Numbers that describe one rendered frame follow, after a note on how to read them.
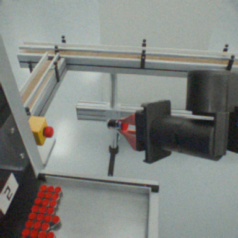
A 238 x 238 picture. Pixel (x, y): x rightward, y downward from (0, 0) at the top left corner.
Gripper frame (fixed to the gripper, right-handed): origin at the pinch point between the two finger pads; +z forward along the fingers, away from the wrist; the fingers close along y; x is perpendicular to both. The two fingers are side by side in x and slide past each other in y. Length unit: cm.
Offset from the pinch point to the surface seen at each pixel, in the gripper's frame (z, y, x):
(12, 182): 28.2, 16.1, -14.5
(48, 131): 38.3, 6.8, 2.0
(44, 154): 47, 17, 4
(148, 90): 108, 5, 134
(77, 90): 198, 4, 115
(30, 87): 77, -7, 13
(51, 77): 76, -11, 24
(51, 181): 35.7, 23.0, -0.1
